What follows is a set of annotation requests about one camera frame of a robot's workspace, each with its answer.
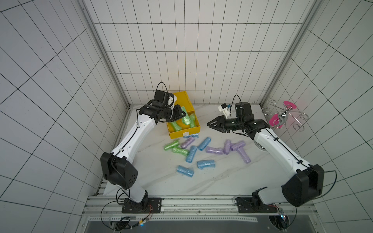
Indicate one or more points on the pink cup on table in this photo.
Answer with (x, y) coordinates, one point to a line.
(260, 142)

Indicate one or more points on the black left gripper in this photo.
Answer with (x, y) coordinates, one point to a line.
(178, 115)

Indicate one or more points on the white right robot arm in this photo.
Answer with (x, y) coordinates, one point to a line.
(305, 181)

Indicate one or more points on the blue bag roll near drawer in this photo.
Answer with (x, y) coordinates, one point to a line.
(192, 135)

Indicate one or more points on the green bag roll vertical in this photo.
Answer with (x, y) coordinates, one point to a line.
(176, 126)

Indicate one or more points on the blue bag roll upper middle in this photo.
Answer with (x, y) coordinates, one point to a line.
(204, 144)

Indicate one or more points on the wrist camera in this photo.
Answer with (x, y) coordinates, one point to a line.
(225, 109)
(164, 99)

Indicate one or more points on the yellow plastic drawer cabinet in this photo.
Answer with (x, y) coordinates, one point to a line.
(181, 130)

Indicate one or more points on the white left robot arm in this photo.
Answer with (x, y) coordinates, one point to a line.
(117, 166)

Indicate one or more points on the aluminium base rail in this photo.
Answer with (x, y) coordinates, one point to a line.
(107, 208)

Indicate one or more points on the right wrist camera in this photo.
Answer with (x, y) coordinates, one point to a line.
(225, 109)

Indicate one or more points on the purple bag roll centre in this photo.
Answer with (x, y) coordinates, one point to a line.
(212, 150)

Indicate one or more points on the purple bag roll upright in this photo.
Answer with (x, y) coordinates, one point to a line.
(227, 146)

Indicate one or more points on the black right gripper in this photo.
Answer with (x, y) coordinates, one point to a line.
(224, 124)

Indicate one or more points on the blue bag roll lower left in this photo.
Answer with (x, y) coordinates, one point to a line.
(185, 171)

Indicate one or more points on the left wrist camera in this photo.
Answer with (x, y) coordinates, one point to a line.
(164, 99)

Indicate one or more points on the blue bag roll lower centre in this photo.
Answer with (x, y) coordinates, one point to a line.
(206, 164)

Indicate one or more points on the purple bag roll short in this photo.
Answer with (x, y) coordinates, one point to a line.
(236, 146)

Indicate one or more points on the pink metal cup rack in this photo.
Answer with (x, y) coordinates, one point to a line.
(279, 116)

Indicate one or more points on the purple bag roll right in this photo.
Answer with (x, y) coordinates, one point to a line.
(244, 155)

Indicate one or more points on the purple bag roll upper left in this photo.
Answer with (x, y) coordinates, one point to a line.
(188, 142)

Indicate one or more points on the green bag roll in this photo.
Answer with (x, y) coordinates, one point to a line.
(181, 151)
(171, 145)
(185, 119)
(192, 118)

